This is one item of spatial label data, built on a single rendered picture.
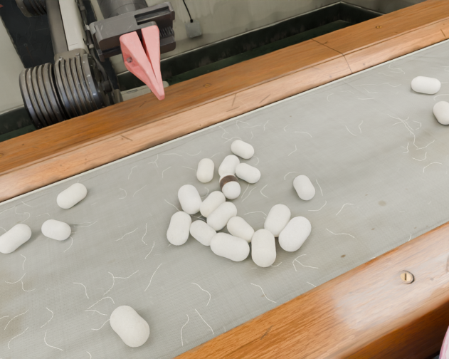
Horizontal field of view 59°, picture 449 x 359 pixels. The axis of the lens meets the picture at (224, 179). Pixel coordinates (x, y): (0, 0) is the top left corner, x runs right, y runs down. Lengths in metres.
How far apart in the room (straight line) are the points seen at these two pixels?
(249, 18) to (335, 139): 2.29
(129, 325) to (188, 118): 0.31
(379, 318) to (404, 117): 0.31
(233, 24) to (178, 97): 2.13
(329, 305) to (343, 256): 0.07
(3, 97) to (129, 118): 1.98
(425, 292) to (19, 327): 0.33
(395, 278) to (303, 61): 0.40
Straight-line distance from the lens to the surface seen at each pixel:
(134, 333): 0.33
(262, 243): 0.35
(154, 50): 0.50
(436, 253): 0.35
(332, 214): 0.40
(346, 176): 0.45
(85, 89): 0.72
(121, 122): 0.57
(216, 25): 2.66
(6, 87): 2.51
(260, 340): 0.30
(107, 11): 0.54
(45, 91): 0.74
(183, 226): 0.38
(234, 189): 0.41
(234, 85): 0.60
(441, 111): 0.53
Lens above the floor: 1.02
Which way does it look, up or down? 39 degrees down
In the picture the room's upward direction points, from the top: 11 degrees counter-clockwise
